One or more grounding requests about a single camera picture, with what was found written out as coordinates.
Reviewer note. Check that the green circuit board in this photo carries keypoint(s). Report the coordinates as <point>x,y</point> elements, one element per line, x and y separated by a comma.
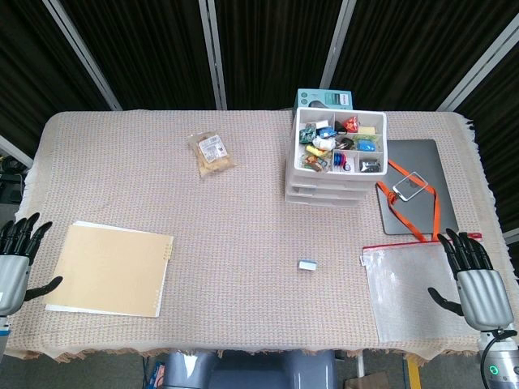
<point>307,134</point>

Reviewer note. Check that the small yellow toy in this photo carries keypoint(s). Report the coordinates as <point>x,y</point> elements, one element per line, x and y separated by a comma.
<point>314,150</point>

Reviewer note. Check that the blue printed package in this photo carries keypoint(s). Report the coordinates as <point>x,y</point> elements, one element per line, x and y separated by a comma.
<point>157,373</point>

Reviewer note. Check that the brown cardboard piece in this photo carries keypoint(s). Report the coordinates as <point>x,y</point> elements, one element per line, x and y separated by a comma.
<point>367,381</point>

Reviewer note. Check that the white crumpled wrapper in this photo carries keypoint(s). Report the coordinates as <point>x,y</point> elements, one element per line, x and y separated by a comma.
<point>323,142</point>

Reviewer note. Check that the grey aluminium frame post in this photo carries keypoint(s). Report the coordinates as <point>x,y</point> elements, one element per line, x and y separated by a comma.
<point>478,67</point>
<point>81,54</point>
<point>338,40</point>
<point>14,150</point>
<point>213,54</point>

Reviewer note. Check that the blue red thread spools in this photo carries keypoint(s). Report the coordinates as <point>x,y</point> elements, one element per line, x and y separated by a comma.
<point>340,160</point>

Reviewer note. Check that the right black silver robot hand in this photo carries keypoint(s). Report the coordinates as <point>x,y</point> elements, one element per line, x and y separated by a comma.
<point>484,296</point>

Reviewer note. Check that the small blue packet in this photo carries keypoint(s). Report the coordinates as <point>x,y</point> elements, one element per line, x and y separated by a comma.
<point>326,131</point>

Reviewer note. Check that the clear badge holder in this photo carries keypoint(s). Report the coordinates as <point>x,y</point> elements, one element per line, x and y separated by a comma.
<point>411,185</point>

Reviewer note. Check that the clear zip pouch red zipper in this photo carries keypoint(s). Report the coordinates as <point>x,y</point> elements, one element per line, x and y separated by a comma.
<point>409,291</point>

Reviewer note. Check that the tan kraft paper folder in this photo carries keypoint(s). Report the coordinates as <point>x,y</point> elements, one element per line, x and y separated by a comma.
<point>109,271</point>

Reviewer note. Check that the red foil packet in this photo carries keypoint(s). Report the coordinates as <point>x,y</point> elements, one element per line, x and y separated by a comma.
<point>350,125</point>

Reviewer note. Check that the teal mouse packaging box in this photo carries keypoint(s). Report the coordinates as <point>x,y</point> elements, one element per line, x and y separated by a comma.
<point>324,99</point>

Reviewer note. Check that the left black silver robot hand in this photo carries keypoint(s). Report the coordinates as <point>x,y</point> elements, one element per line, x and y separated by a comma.
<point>14,279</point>

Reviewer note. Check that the small white block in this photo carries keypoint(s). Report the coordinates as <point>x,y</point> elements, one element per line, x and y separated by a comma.
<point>323,123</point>

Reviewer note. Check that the beige woven tablecloth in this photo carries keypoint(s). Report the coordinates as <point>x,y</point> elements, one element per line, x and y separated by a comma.
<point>243,227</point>

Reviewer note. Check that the small white blue eraser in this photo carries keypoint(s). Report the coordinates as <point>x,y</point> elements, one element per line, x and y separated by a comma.
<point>308,265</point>

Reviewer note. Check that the grey laptop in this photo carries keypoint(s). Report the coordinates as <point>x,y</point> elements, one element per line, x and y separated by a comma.
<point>434,170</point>

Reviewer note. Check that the white drawer organizer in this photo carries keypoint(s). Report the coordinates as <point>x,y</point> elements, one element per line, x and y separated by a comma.
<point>298,162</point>

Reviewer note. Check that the small black pouch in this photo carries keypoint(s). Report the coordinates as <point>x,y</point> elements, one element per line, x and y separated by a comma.
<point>340,129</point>

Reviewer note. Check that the black key bundle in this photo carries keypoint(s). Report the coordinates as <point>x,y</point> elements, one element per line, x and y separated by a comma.
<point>345,144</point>

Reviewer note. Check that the colourful candy packets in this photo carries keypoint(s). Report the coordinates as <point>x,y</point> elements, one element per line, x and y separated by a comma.
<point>314,163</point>

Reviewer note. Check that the white table leg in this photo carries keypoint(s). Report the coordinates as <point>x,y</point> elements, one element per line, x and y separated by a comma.
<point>360,364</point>

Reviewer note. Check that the yellow sticky note pad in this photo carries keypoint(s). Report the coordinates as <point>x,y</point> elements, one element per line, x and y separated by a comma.
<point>367,129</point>

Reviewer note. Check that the grey robot torso base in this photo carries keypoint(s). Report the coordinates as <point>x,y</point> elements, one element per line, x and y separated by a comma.
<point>251,370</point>

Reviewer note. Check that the clear snack bag with label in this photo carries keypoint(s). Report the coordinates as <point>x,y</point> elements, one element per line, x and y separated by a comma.
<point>211,154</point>

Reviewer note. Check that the black binder clips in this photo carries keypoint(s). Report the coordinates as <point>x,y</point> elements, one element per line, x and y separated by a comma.
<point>370,165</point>

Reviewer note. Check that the blue card in green pack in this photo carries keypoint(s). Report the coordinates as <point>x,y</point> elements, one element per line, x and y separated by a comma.
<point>366,145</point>

